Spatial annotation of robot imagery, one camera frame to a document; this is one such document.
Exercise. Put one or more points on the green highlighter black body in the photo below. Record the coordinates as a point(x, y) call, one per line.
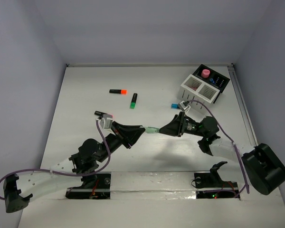
point(133, 101)

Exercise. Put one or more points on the blue highlighter black body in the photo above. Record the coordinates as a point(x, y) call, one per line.
point(175, 106)

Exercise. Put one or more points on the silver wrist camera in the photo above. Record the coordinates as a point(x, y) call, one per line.
point(106, 121)
point(184, 106)

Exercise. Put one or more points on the black slotted organizer box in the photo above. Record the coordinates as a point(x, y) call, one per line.
point(221, 81)

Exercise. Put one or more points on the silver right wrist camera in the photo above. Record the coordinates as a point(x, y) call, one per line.
point(184, 106)

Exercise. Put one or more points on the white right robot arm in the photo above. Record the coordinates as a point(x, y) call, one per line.
point(261, 167)

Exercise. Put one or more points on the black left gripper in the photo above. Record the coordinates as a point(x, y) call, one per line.
point(121, 135)

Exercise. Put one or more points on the white slotted organizer box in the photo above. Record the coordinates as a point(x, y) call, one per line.
point(204, 94)

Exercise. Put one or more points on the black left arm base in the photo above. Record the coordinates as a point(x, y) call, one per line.
point(93, 188)

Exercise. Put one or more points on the orange highlighter black body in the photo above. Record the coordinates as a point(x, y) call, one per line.
point(118, 91)

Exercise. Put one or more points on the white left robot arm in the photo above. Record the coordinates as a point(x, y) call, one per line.
point(23, 186)

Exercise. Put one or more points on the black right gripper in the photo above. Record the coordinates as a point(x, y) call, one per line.
point(176, 126)

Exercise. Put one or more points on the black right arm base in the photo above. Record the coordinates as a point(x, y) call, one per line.
point(211, 178)

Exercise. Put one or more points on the green folding marker pen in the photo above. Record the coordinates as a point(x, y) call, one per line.
point(151, 130)

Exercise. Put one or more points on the pink highlighter black body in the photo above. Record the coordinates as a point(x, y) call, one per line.
point(101, 113)

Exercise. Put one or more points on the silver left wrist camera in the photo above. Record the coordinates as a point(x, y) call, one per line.
point(106, 121)

